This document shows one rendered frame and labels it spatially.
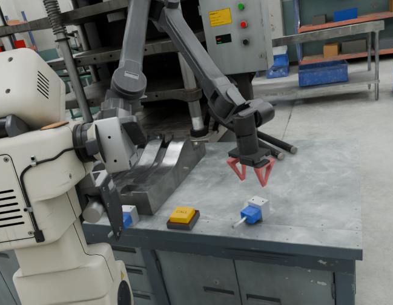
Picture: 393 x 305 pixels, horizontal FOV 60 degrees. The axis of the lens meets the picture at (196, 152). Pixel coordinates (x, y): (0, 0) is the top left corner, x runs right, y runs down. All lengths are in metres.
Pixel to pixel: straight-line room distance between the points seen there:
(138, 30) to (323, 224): 0.72
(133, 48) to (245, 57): 0.92
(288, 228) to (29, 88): 0.72
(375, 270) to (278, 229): 1.15
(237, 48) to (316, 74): 3.08
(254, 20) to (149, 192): 0.98
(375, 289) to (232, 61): 1.32
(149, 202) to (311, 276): 0.54
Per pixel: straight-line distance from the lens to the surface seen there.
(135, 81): 0.80
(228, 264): 1.14
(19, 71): 0.75
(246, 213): 0.99
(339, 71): 4.77
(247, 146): 0.90
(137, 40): 0.94
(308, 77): 4.77
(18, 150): 0.70
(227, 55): 1.77
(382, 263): 2.13
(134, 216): 1.13
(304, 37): 4.49
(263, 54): 1.72
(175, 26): 1.03
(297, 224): 1.00
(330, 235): 0.96
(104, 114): 0.74
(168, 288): 1.34
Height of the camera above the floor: 1.38
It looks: 22 degrees down
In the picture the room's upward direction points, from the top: 12 degrees counter-clockwise
